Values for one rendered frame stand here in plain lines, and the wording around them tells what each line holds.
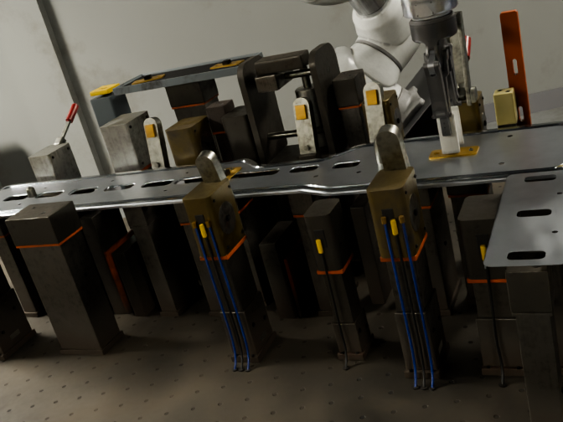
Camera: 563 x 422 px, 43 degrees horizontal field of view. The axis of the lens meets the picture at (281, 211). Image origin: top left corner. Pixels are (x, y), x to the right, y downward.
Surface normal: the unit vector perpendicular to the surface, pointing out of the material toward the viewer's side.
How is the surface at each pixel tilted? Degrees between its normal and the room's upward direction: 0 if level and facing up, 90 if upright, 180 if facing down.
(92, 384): 0
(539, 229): 0
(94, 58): 90
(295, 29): 90
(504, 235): 0
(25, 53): 90
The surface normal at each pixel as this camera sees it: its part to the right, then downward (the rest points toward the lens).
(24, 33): -0.05, 0.39
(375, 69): 0.22, 0.01
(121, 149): -0.37, 0.43
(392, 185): -0.24, -0.90
